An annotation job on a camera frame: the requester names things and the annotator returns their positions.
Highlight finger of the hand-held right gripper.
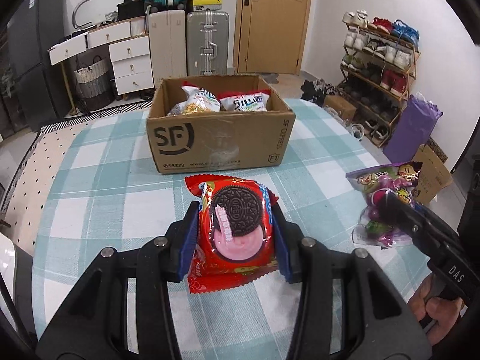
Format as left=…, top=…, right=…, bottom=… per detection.
left=379, top=191, right=466, bottom=263

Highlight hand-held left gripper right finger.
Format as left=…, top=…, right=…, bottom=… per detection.
left=271, top=205, right=432, bottom=360

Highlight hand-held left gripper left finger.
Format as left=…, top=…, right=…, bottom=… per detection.
left=35, top=202, right=199, bottom=360

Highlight red pink-cream cookie packet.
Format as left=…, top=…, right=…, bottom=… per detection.
left=184, top=174, right=280, bottom=294

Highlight purple candy packet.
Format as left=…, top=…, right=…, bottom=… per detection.
left=346, top=161, right=424, bottom=249

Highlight silver white snack bag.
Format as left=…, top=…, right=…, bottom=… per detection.
left=167, top=82, right=221, bottom=117

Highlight white red noodle snack packet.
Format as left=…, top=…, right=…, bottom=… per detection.
left=218, top=89, right=271, bottom=112

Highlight person's right hand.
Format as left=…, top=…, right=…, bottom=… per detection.
left=407, top=277, right=470, bottom=346

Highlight printed cardboard box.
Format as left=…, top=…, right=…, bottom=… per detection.
left=409, top=137, right=454, bottom=205

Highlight purple bag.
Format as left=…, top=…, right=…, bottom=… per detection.
left=382, top=94, right=443, bottom=162

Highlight small brown cardboard box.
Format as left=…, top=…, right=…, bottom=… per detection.
left=324, top=95, right=358, bottom=121

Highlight wooden shoe rack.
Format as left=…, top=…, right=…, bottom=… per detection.
left=337, top=22, right=421, bottom=147

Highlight pile of loose shoes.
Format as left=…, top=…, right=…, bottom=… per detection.
left=300, top=79, right=366, bottom=139

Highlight rows of racked shoes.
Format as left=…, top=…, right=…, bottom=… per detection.
left=343, top=9, right=421, bottom=143

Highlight dotted cream rug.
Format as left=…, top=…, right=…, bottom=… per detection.
left=0, top=103, right=154, bottom=233

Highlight woven laundry basket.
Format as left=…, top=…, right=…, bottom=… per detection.
left=73, top=55, right=113, bottom=110

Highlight white dresser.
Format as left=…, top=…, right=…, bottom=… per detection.
left=48, top=17, right=154, bottom=96

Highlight beige suitcase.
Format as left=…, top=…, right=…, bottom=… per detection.
left=148, top=9, right=187, bottom=79

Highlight silver suitcase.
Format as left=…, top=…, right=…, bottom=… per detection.
left=186, top=10, right=230, bottom=76

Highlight tan wooden door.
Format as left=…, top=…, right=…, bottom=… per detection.
left=232, top=0, right=315, bottom=76

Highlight black case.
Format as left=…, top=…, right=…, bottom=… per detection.
left=117, top=2, right=149, bottom=20

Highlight dark grey fridge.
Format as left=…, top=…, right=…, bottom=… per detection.
left=5, top=0, right=68, bottom=132

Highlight oval metal mirror frame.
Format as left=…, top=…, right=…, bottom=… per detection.
left=71, top=0, right=126, bottom=30

